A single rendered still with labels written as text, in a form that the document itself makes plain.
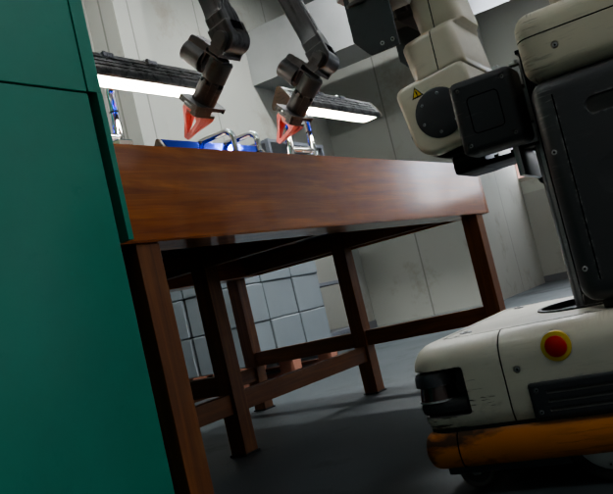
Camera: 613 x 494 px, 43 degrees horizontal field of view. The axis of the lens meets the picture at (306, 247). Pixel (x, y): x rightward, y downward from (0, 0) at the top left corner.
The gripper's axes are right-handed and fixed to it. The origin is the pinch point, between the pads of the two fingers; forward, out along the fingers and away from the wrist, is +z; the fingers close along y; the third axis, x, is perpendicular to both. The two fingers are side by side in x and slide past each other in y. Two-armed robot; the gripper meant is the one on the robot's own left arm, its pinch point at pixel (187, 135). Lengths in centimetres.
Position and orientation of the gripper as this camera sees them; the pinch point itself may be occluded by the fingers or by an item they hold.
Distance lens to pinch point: 186.4
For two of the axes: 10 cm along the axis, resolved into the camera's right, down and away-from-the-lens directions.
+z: -4.5, 8.1, 3.8
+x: 7.1, 5.8, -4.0
